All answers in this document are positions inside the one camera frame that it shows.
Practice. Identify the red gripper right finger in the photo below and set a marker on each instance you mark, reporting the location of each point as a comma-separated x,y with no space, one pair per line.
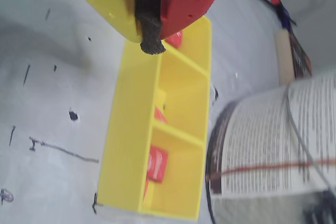
191,1

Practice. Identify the red Starburst candy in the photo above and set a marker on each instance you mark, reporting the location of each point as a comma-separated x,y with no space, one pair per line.
175,39

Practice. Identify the yellow three-compartment box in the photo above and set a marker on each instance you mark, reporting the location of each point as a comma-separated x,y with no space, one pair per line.
131,129

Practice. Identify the black and red hand tool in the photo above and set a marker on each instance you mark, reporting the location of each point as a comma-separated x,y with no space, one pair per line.
281,11

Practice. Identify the white table cover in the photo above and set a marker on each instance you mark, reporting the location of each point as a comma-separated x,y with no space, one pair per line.
52,90

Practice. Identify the beige wooden stick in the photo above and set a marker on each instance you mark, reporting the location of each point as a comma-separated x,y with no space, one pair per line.
284,58

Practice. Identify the white book with printed pages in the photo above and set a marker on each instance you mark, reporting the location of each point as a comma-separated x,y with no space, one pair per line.
262,142

